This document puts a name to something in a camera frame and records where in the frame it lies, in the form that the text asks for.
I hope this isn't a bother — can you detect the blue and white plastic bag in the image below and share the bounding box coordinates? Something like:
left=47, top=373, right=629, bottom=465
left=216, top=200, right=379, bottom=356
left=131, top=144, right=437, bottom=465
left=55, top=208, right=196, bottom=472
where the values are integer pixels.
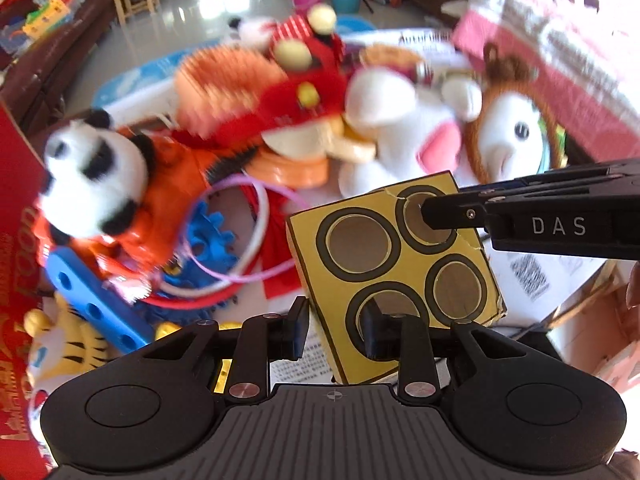
left=91, top=51, right=187, bottom=117

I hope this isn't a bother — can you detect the yellow cardboard box with circles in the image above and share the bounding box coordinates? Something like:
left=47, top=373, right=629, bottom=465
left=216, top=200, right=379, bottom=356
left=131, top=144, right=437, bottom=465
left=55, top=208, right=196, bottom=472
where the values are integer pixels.
left=286, top=171, right=507, bottom=385

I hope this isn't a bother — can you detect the yellow tiger plush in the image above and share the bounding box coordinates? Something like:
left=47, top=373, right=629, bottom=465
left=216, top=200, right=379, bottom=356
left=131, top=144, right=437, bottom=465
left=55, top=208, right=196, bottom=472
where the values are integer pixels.
left=24, top=295, right=123, bottom=401

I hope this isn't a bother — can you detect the yellow toy block set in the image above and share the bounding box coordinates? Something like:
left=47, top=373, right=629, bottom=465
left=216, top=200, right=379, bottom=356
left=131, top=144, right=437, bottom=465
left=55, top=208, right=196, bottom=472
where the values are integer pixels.
left=21, top=0, right=72, bottom=40

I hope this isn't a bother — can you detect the beige plastic disc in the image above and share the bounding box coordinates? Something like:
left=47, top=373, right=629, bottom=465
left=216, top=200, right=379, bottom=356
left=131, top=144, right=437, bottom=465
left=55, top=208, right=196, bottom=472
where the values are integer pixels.
left=265, top=117, right=377, bottom=163

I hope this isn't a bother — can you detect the blue plastic gear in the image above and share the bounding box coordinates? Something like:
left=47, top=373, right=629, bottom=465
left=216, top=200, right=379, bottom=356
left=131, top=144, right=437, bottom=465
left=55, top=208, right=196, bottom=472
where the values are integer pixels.
left=165, top=200, right=240, bottom=291

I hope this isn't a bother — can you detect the white plastic hoop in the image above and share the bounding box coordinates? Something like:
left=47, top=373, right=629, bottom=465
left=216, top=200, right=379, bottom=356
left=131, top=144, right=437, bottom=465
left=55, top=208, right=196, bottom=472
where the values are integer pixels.
left=160, top=180, right=272, bottom=306

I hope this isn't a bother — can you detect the white printed cardboard box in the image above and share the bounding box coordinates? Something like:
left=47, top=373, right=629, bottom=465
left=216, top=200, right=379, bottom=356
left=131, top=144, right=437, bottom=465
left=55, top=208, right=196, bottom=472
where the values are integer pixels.
left=342, top=29, right=473, bottom=58

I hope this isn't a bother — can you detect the blue plastic basin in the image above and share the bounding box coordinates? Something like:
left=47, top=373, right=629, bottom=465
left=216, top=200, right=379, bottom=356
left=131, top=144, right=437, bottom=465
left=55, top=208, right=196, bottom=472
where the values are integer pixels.
left=336, top=14, right=379, bottom=37

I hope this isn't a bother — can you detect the red cardboard box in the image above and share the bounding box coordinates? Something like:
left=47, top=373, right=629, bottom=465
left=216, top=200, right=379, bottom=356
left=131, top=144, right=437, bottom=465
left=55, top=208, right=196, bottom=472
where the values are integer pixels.
left=0, top=102, right=55, bottom=480

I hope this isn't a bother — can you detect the purple plastic hoop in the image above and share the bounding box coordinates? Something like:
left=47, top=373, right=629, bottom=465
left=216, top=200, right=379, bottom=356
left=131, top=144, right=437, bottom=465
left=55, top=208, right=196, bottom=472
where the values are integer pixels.
left=182, top=172, right=301, bottom=282

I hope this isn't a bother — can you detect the brown leather sofa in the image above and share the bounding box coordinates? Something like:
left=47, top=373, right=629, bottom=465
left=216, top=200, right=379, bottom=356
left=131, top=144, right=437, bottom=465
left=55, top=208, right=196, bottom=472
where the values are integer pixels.
left=0, top=0, right=117, bottom=133

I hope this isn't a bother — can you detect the white horse plush brown mane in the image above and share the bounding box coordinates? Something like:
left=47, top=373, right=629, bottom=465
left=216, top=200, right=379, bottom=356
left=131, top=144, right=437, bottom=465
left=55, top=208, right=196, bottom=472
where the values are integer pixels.
left=462, top=42, right=566, bottom=186

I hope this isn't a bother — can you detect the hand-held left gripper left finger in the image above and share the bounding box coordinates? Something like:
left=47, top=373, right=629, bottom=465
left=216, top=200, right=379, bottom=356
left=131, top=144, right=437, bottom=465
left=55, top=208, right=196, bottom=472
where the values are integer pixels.
left=125, top=296, right=312, bottom=405

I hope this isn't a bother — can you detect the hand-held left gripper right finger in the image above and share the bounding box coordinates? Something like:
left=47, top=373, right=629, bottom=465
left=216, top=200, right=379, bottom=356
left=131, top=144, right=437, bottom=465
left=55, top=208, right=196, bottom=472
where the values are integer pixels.
left=361, top=304, right=556, bottom=406

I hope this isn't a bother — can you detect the pink striped cloth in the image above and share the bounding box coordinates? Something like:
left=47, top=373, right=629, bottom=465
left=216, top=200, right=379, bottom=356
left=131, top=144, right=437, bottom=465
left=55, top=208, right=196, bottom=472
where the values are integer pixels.
left=450, top=0, right=640, bottom=163

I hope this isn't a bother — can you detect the blue perforated plastic bar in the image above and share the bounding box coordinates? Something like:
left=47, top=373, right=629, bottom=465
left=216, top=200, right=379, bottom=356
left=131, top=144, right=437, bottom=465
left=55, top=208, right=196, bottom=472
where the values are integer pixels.
left=47, top=247, right=156, bottom=361

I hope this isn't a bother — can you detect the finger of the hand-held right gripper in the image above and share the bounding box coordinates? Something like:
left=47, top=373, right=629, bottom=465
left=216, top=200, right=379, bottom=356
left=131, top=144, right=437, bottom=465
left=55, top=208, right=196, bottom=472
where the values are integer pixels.
left=420, top=176, right=640, bottom=233
left=460, top=159, right=640, bottom=195

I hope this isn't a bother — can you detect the orange plush toy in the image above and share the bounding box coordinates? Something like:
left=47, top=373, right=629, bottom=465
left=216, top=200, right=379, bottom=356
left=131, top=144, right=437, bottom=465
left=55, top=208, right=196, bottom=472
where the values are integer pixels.
left=32, top=127, right=261, bottom=281

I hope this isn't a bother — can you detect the white and pink plush toy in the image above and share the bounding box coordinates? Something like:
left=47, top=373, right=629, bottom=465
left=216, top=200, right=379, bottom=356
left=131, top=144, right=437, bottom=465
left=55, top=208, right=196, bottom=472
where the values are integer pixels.
left=340, top=67, right=483, bottom=198

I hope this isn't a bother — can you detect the white labelled cardboard sheet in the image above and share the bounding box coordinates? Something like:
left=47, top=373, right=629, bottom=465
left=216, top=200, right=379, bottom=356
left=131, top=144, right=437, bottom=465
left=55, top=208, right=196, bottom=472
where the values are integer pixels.
left=487, top=247, right=613, bottom=333

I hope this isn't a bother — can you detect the orange plastic disc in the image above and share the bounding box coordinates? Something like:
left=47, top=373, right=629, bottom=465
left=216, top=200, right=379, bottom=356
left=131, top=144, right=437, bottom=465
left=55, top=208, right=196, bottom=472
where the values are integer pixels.
left=247, top=150, right=329, bottom=190

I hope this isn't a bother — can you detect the red lion plush toy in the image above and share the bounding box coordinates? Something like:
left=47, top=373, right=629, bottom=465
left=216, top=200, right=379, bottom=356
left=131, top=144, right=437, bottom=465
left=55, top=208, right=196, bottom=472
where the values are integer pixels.
left=172, top=2, right=348, bottom=148

